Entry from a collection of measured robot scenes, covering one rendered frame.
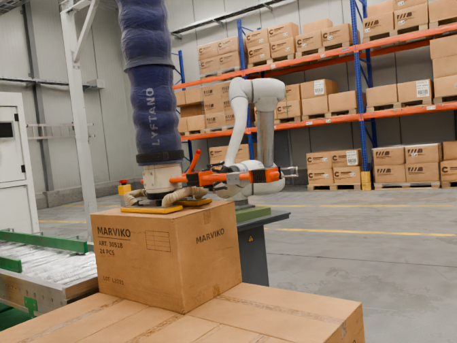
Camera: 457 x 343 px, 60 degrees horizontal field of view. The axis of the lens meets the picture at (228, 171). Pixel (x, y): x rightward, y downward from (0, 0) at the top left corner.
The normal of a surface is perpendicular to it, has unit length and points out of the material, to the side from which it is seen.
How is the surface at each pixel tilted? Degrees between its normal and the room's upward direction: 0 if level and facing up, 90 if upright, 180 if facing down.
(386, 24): 91
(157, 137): 73
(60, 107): 90
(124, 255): 90
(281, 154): 90
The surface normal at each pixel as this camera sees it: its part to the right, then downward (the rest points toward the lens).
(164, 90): 0.58, -0.25
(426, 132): -0.54, 0.11
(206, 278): 0.78, -0.04
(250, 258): 0.60, -0.01
